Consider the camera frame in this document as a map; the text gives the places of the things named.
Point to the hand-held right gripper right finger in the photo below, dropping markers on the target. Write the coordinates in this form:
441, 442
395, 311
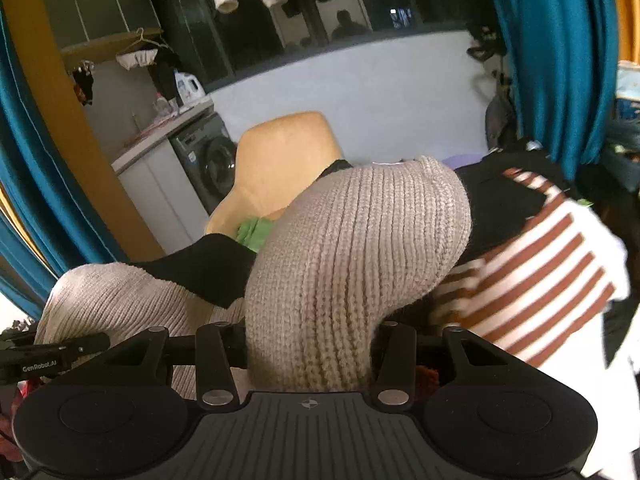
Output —
397, 360

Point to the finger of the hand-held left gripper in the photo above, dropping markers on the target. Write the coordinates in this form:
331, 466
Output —
80, 346

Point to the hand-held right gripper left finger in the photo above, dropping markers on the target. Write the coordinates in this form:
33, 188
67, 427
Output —
215, 355

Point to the red knit cardigan striped trim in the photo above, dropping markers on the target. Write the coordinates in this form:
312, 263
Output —
427, 380

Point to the red beige black knit sweater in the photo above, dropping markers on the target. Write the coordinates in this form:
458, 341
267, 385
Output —
360, 240

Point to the green folded garment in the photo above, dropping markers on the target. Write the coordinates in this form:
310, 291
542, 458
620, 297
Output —
252, 235

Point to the brown white striped garment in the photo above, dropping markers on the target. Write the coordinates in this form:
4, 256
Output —
540, 280

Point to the white counter cabinet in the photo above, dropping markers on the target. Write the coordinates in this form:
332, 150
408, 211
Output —
150, 195

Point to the black garment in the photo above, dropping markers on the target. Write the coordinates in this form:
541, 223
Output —
500, 200

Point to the teal curtain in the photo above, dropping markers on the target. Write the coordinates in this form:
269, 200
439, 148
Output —
550, 60
30, 160

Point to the grey washing machine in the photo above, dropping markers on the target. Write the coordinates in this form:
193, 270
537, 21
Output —
210, 160

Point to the white shirt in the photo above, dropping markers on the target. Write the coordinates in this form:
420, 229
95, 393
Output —
600, 410

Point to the yellow shell chair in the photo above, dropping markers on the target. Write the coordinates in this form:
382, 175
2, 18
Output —
285, 150

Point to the clear small bottles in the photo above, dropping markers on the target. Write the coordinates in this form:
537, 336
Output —
161, 107

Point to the black exercise bike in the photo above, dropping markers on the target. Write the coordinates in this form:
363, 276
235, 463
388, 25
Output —
500, 120

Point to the dark hanging cloths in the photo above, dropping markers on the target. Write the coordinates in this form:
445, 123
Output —
85, 85

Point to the white detergent bottle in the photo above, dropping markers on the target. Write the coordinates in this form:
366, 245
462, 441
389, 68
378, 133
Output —
189, 87

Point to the hanger with white cloth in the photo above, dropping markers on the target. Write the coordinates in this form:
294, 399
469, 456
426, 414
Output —
135, 60

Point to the grey wall cabinet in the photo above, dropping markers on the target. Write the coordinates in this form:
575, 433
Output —
100, 5

